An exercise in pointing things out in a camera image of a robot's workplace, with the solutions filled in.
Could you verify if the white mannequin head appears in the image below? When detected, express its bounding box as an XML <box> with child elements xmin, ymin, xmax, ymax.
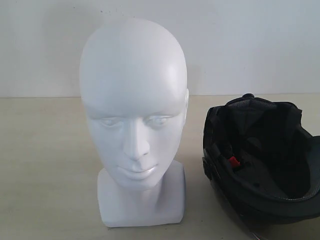
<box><xmin>79</xmin><ymin>18</ymin><xmax>189</xmax><ymax>228</ymax></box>

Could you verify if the black motorcycle helmet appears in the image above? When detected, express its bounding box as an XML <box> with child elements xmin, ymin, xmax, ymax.
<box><xmin>202</xmin><ymin>93</ymin><xmax>320</xmax><ymax>240</ymax></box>

